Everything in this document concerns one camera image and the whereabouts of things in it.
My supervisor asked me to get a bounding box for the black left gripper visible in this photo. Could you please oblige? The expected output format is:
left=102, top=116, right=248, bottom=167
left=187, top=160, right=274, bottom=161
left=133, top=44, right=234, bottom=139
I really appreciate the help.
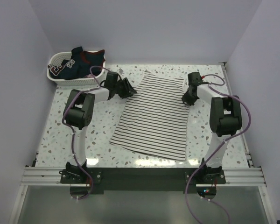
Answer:
left=113, top=77, right=137, bottom=98

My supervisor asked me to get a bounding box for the black white striped tank top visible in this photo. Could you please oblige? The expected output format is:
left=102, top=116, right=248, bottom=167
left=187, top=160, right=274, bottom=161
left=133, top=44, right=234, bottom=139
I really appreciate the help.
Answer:
left=110, top=73, right=189, bottom=161

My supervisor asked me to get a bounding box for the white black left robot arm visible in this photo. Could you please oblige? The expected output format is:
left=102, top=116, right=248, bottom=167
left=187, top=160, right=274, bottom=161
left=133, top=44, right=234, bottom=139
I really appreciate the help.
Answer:
left=62, top=71, right=137, bottom=183

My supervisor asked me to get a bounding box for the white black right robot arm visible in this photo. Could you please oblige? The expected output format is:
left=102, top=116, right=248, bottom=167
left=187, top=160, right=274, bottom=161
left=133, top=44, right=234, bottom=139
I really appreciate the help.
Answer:
left=182, top=72, right=242, bottom=183

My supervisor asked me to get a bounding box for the navy maroon tank top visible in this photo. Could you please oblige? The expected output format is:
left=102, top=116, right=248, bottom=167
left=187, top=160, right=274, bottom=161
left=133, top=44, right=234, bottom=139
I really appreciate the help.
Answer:
left=48, top=47, right=105, bottom=80

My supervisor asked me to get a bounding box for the white plastic laundry basket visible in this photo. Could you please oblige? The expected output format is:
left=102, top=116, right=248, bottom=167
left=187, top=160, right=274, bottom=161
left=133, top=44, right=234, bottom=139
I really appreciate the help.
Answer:
left=47, top=50, right=106, bottom=86

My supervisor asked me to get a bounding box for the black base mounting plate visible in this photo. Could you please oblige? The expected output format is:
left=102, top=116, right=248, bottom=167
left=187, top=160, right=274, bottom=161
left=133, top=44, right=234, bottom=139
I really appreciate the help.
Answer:
left=59, top=167, right=226, bottom=195

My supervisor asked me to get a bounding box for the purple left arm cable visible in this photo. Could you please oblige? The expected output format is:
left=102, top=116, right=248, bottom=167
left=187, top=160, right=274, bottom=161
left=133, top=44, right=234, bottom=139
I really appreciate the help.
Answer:
left=62, top=66, right=112, bottom=199

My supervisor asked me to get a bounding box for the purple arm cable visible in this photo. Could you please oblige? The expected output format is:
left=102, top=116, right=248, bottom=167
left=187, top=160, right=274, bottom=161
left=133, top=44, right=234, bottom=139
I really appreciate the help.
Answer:
left=184, top=74, right=252, bottom=224
left=62, top=66, right=112, bottom=199

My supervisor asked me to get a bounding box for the aluminium right side rail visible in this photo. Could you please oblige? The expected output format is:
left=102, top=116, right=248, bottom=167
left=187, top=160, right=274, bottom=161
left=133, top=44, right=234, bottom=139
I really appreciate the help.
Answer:
left=221, top=63, right=254, bottom=168

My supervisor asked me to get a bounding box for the aluminium rail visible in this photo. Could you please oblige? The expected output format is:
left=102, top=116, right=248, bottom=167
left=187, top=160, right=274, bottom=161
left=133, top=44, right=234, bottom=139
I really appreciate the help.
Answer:
left=221, top=63, right=254, bottom=168
left=21, top=167, right=266, bottom=187

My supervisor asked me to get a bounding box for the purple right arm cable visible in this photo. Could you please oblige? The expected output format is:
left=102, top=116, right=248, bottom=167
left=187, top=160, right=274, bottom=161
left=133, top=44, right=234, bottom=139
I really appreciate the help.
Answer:
left=184, top=74, right=252, bottom=224

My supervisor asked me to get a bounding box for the aluminium front rail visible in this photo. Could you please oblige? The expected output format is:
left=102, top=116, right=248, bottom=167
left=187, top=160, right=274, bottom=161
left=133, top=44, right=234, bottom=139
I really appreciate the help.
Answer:
left=21, top=167, right=266, bottom=187

